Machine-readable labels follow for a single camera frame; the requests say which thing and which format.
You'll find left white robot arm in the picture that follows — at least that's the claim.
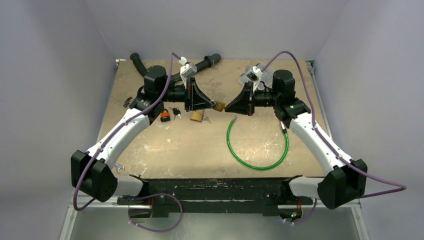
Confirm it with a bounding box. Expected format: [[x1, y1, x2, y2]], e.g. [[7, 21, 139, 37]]
[[70, 60, 215, 211]]

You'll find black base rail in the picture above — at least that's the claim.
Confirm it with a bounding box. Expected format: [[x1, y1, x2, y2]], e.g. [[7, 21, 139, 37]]
[[117, 177, 314, 218]]

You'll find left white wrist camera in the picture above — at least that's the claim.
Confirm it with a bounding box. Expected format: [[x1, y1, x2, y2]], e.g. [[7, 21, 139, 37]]
[[178, 56, 198, 82]]

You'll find green cable lock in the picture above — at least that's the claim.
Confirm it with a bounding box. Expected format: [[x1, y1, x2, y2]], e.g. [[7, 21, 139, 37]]
[[226, 115, 290, 172]]

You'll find aluminium frame rail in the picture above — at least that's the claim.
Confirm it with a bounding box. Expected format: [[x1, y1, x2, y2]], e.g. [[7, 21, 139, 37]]
[[67, 193, 121, 209]]

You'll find large brass padlock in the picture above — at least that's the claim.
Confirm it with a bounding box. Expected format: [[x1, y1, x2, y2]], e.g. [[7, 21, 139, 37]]
[[189, 111, 204, 123]]

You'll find orange black padlock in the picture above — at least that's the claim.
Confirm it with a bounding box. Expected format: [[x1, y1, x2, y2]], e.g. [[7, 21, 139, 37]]
[[160, 109, 171, 123]]

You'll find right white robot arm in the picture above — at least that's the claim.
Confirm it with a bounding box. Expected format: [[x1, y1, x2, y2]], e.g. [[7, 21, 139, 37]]
[[224, 69, 368, 210]]

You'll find black corrugated hose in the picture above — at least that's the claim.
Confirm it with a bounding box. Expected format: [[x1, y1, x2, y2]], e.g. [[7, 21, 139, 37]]
[[129, 52, 222, 82]]

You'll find clear plastic organizer box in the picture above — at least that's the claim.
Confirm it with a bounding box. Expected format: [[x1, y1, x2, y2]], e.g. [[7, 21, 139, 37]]
[[238, 63, 274, 91]]

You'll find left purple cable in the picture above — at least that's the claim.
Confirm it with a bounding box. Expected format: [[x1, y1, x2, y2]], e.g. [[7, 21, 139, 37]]
[[72, 51, 183, 232]]

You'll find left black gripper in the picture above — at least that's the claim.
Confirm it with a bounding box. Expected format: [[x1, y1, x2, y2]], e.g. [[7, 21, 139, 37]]
[[158, 77, 214, 112]]

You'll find small brass padlock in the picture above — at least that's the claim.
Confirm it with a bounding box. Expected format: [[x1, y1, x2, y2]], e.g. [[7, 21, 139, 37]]
[[212, 101, 226, 112]]

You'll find silver open-end wrench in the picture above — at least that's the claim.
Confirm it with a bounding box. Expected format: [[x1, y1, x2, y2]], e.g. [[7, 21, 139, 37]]
[[114, 162, 125, 174]]

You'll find black head key bunch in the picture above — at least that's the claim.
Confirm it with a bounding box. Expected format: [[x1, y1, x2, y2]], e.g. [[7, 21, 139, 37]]
[[169, 107, 182, 120]]

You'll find small black hammer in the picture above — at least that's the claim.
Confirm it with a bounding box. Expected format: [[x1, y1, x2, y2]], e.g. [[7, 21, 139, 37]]
[[122, 96, 133, 108]]

